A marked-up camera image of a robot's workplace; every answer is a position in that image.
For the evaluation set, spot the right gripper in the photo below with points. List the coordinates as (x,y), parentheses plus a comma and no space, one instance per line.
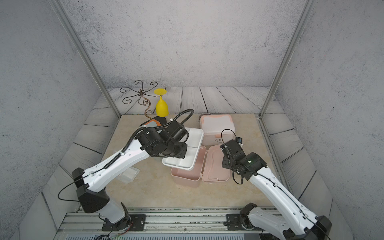
(225,163)

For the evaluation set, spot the grey orange medicine box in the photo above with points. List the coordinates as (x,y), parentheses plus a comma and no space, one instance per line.
(152,123)

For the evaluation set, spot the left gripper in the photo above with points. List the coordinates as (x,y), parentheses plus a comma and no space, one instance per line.
(183,152)

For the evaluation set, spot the yellow plastic wine glass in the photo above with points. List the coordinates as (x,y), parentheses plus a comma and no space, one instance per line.
(162,109)

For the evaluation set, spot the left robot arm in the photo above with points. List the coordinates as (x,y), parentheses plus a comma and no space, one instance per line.
(168,140)

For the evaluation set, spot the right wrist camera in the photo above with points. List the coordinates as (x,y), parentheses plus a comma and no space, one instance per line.
(239,141)

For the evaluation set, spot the white pink medicine box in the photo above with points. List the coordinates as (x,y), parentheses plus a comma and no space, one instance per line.
(218,129)

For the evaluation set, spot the right aluminium frame post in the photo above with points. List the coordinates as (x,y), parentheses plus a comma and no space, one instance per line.
(305,15)

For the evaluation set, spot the left aluminium frame post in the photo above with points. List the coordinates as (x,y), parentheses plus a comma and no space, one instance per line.
(70,30)

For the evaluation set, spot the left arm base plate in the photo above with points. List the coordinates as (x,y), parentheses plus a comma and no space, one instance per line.
(132,223)

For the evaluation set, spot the aluminium frame post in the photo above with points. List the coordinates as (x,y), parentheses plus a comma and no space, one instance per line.
(70,30)
(305,15)

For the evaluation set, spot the brown wire glass rack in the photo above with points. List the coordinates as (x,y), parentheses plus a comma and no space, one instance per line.
(137,101)

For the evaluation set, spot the grey round object behind box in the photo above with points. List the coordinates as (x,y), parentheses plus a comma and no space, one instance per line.
(204,114)

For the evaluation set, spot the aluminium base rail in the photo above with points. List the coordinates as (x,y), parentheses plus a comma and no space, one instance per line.
(163,224)

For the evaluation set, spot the white tray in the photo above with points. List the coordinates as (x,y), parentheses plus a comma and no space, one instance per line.
(194,143)

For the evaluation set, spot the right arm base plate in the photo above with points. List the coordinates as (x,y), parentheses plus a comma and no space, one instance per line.
(235,222)

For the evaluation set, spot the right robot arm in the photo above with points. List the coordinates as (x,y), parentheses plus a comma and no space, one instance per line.
(297,221)

